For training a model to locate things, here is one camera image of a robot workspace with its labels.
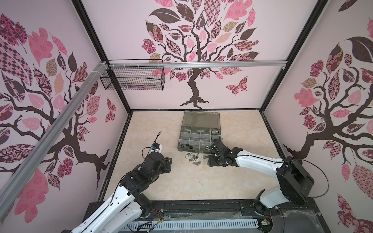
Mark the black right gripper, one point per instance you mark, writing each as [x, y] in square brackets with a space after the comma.
[217, 153]

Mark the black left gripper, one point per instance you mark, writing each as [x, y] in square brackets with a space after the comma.
[167, 164]

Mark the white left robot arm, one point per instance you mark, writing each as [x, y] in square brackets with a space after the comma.
[128, 202]

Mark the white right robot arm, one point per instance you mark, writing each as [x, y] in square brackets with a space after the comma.
[294, 183]

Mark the silver wing nut pair left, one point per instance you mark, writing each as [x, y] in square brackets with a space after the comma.
[193, 158]

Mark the green transparent organizer box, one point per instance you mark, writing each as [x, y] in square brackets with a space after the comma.
[198, 131]

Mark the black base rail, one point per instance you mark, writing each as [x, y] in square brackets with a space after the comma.
[188, 207]

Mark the white slotted cable duct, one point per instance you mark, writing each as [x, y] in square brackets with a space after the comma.
[189, 225]

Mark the black wire mesh basket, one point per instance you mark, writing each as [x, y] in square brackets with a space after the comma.
[134, 74]

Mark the aluminium rail back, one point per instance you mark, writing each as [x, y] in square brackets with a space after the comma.
[224, 64]

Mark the aluminium rail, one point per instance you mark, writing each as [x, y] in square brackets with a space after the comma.
[22, 175]
[224, 64]

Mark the aluminium rail left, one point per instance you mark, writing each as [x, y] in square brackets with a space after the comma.
[22, 175]

